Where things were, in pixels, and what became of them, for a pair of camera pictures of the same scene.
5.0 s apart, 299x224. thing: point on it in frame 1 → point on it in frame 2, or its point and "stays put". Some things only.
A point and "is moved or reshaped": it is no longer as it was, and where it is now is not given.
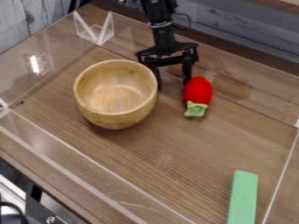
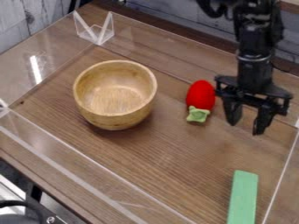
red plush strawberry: (197, 94) is moved or reshaped
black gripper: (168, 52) → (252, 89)
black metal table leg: (35, 193) stays put
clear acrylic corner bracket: (96, 33) stays put
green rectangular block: (244, 212) stays put
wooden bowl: (117, 91) stays put
